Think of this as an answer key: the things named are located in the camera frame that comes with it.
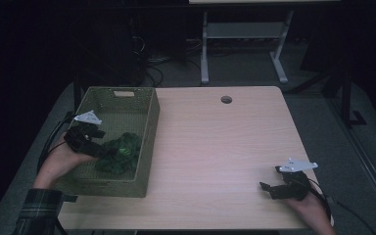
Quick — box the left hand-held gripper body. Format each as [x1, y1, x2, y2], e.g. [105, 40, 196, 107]
[64, 110, 107, 155]

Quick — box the dark green cloth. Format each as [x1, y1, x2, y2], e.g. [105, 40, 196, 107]
[94, 131, 143, 175]

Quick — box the tangle of floor cables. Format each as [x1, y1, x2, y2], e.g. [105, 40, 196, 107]
[129, 34, 204, 88]

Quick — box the person's left hand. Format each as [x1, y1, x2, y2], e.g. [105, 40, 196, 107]
[50, 136, 96, 174]

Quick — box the black metal post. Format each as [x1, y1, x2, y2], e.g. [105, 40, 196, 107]
[72, 75, 83, 114]
[340, 69, 353, 129]

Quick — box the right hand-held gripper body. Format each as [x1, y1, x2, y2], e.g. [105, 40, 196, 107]
[275, 158, 319, 202]

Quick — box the thin black floor cable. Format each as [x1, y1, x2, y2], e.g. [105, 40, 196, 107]
[330, 196, 376, 235]

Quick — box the person's right hand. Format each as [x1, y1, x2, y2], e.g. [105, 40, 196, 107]
[282, 192, 328, 225]

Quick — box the aluminium floor rail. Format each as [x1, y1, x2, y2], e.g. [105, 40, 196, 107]
[325, 97, 376, 227]

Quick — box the white metal stand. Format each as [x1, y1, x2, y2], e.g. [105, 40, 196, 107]
[200, 10, 295, 85]

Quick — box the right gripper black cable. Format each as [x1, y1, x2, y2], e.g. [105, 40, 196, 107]
[306, 181, 333, 220]

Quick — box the black floor bracket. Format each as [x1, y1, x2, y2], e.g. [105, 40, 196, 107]
[349, 110, 368, 127]
[61, 110, 76, 124]

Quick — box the green woven basket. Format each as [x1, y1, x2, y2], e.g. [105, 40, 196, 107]
[43, 85, 162, 199]

